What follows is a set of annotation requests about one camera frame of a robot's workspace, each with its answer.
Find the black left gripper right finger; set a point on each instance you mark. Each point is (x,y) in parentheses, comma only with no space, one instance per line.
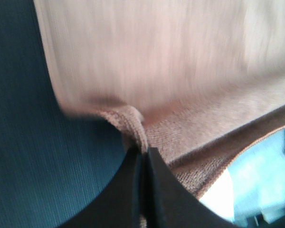
(168,204)

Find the white plastic storage bin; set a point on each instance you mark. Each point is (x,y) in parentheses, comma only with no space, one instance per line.
(250,192)

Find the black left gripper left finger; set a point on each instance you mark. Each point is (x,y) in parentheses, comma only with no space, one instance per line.
(118,205)

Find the black table cloth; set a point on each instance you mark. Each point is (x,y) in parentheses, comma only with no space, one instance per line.
(51,165)

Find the brown microfiber towel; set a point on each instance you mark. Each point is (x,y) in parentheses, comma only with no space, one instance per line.
(200,80)

